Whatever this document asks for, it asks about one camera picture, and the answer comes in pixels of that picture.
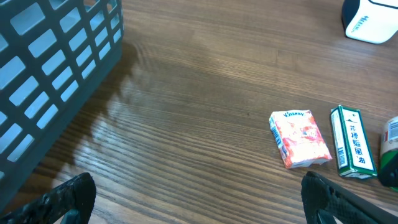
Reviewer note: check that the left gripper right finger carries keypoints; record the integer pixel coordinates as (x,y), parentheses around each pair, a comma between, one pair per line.
(327,202)

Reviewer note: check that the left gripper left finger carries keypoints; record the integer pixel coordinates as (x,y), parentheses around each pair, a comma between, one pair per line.
(71,202)

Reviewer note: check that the green white medicine box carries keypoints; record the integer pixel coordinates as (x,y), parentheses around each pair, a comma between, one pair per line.
(353,154)

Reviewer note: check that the orange tissue pack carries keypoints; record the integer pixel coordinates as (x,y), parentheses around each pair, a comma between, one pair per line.
(298,138)

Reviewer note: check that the green lid white jar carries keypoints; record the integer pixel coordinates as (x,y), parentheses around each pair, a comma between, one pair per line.
(388,155)

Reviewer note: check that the white barcode scanner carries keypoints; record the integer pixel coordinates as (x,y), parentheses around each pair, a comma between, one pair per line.
(373,21)

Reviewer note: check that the grey plastic mesh basket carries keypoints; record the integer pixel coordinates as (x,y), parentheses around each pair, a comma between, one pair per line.
(54,55)

